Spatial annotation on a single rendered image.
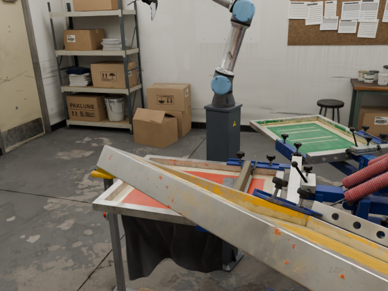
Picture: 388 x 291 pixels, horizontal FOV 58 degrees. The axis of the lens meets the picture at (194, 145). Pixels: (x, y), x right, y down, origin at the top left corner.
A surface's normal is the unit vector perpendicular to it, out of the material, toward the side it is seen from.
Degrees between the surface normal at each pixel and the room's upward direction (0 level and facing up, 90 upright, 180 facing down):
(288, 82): 90
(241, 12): 83
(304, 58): 90
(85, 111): 90
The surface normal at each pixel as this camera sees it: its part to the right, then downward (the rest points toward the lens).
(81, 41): -0.36, 0.34
